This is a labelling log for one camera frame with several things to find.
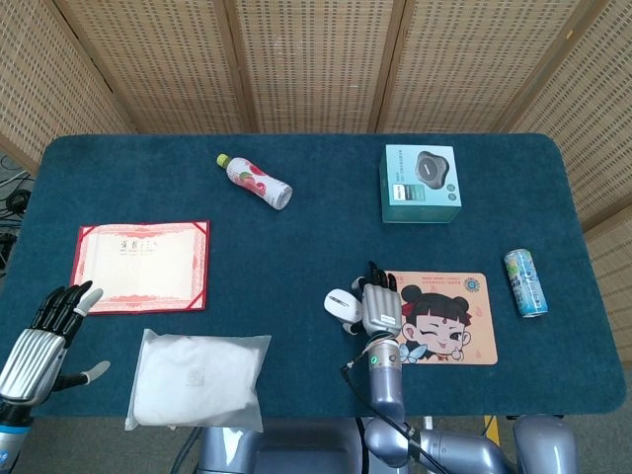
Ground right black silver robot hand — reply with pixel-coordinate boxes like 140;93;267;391
338;261;404;342

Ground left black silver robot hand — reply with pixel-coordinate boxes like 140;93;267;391
0;279;111;406

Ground white computer mouse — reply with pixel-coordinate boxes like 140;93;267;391
323;287;365;328

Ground cartoon girl mouse pad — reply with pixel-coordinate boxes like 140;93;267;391
384;270;499;366

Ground blue felt table cover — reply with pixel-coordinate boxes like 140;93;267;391
0;132;624;421

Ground red certificate folder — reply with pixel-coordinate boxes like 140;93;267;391
70;220;211;315

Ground teal product box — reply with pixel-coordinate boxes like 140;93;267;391
378;143;463;226

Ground blue drink can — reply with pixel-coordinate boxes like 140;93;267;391
503;249;549;319

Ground white plastic bag package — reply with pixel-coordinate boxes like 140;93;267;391
123;328;273;432

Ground pink label drink bottle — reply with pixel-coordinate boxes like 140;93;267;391
215;153;293;212

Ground grey robot torso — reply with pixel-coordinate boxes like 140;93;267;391
197;427;376;474

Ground woven folding screen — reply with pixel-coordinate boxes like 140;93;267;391
0;0;632;356

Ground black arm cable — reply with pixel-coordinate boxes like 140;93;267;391
339;358;445;466

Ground black floor cables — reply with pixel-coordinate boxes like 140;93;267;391
0;152;37;258

